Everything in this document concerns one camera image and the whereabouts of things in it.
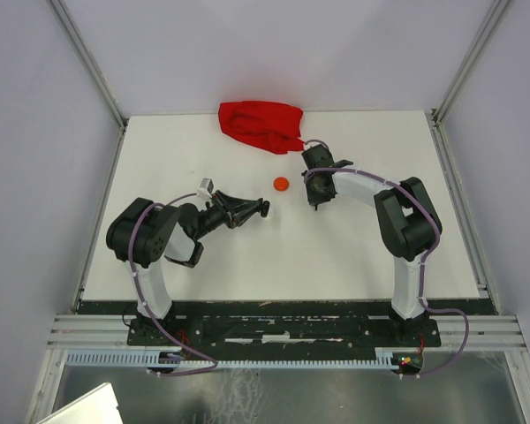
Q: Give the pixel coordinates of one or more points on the black round charging case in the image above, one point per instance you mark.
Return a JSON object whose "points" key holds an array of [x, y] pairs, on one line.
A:
{"points": [[265, 207]]}

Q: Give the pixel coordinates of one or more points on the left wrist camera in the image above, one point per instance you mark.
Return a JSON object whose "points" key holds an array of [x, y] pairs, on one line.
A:
{"points": [[206, 188]]}

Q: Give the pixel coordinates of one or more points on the aluminium corner post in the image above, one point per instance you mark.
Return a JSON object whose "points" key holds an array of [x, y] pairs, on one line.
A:
{"points": [[484, 35], [61, 12]]}

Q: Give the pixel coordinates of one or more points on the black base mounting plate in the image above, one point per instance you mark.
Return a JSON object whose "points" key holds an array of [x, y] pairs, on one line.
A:
{"points": [[346, 336]]}

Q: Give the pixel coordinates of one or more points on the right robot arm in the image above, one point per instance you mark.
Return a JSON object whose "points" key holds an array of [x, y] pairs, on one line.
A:
{"points": [[409, 225]]}

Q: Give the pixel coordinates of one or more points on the aluminium frame rail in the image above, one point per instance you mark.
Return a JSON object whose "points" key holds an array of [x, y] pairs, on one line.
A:
{"points": [[494, 332]]}

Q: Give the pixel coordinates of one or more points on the red crumpled cloth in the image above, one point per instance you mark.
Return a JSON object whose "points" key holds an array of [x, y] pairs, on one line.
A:
{"points": [[269, 126]]}

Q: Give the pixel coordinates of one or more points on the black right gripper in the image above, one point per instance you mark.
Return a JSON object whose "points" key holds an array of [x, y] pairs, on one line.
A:
{"points": [[314, 198]]}

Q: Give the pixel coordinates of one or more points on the right aluminium corner post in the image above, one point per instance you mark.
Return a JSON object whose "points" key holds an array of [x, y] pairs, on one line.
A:
{"points": [[484, 35]]}

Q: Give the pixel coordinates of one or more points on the left aluminium corner post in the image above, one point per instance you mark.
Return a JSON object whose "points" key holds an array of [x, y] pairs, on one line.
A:
{"points": [[61, 12]]}

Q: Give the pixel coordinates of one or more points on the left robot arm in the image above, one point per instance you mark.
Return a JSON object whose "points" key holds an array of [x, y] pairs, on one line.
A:
{"points": [[146, 233]]}

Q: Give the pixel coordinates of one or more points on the orange round charging case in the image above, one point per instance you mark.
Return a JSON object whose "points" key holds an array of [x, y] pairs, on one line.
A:
{"points": [[281, 184]]}

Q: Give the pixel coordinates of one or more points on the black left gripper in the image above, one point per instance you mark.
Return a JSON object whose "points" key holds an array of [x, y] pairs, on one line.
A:
{"points": [[224, 203]]}

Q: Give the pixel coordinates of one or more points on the metal sheet plate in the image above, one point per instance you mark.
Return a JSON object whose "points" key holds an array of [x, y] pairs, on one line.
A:
{"points": [[98, 406]]}

